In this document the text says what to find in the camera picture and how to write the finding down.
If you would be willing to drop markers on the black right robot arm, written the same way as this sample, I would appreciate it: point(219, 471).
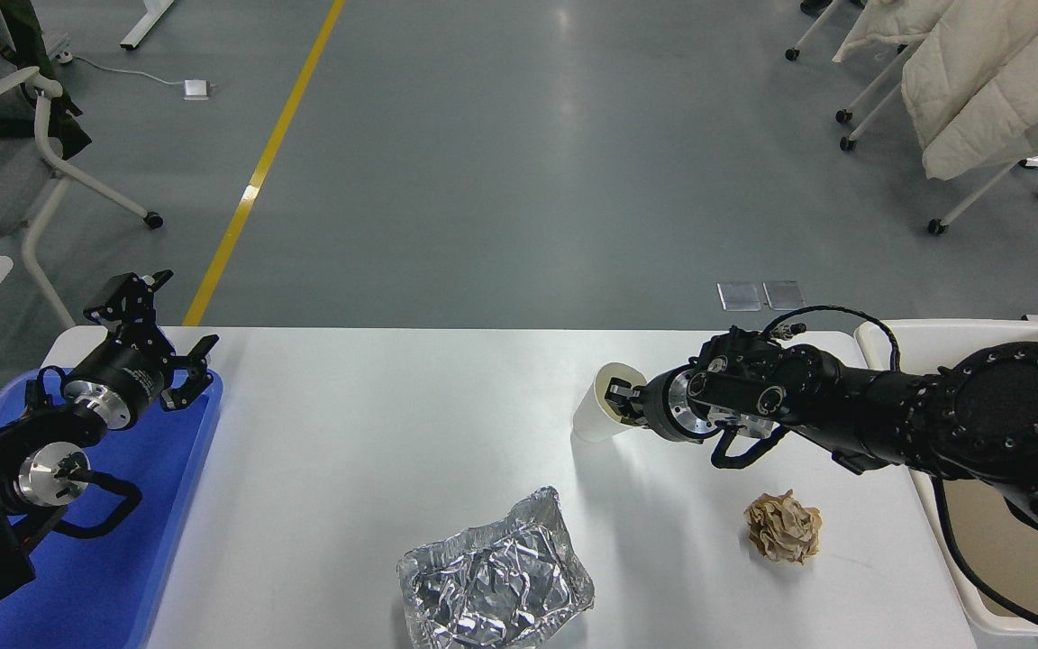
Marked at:
point(1006, 406)

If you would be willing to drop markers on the white desk leg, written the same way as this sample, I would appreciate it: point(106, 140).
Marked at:
point(148, 22)

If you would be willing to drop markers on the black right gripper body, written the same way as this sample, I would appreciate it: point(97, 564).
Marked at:
point(659, 406)

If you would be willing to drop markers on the dark green jacket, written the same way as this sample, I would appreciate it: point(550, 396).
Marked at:
point(28, 36)

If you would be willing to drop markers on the white power adapter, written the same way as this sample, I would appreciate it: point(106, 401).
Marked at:
point(196, 89)

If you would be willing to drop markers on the metal floor plate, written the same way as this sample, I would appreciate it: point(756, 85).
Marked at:
point(739, 297)
point(785, 296)

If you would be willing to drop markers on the white chair frame with casters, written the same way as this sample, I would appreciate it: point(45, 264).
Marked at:
point(846, 144)
point(843, 115)
point(935, 227)

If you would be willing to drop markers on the white paper cup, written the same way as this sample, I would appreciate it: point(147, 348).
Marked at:
point(591, 419)

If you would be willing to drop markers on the blue plastic tray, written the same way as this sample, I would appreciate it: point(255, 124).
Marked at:
point(122, 577)

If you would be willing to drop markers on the cream quilted jacket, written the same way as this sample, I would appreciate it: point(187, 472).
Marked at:
point(969, 63)
point(1024, 117)
point(888, 22)

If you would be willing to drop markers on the large pale plastic bin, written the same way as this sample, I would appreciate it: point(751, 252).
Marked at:
point(1006, 559)

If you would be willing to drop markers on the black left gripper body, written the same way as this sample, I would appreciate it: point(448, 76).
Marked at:
point(127, 368)

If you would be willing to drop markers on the tan paper ball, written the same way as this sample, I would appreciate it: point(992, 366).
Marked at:
point(782, 527)

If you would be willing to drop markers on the silver foil tray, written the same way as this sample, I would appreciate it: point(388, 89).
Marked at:
point(492, 586)

